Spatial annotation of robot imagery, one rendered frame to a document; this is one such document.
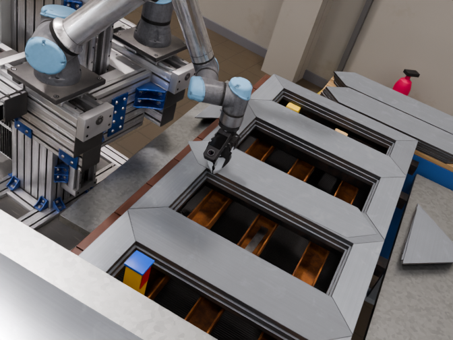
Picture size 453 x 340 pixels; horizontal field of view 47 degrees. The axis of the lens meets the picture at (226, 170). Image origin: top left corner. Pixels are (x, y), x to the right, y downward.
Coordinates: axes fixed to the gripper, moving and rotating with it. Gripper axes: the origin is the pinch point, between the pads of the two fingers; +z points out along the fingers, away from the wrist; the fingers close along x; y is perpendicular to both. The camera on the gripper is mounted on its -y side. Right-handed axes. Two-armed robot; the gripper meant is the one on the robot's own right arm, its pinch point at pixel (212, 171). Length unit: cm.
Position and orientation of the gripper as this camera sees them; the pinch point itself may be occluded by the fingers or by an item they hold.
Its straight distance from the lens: 180.2
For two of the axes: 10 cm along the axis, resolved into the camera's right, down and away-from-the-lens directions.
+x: -8.7, -4.5, 2.1
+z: -2.5, 7.5, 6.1
